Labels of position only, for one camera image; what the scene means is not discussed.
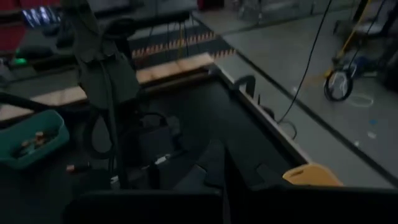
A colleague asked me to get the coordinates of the black coiled cable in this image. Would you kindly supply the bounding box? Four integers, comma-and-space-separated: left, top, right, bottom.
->
323, 68, 354, 102

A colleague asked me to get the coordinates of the black desk chair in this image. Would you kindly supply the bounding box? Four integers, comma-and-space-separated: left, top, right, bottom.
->
332, 0, 398, 41

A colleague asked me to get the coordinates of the black table clamp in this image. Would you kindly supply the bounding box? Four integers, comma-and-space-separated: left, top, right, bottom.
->
232, 74, 257, 99

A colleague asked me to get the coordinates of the black desk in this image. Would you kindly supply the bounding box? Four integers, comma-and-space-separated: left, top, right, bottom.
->
18, 0, 200, 72

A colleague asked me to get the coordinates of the yellow plastic bin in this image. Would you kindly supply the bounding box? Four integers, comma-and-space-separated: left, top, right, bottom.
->
282, 163, 344, 187

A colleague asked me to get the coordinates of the yellow cable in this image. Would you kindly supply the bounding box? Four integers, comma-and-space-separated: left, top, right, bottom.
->
323, 0, 373, 79

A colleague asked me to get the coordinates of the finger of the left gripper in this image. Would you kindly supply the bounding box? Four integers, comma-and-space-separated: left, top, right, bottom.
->
148, 163, 162, 190
118, 157, 130, 189

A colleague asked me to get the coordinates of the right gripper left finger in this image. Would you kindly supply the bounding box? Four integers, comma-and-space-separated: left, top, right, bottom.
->
174, 139, 225, 191

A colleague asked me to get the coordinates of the long black cable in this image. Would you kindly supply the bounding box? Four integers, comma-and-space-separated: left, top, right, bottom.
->
276, 0, 333, 125

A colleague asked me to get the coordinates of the white cable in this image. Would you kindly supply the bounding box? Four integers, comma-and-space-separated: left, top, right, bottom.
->
329, 71, 375, 109

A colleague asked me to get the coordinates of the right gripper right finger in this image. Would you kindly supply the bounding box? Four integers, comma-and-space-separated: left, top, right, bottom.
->
224, 148, 292, 191

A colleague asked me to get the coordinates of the black left camera cable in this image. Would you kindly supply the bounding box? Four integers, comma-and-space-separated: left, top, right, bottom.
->
82, 108, 114, 161

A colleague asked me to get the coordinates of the teal plastic bin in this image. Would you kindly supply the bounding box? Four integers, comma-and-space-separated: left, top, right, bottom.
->
0, 109, 70, 170

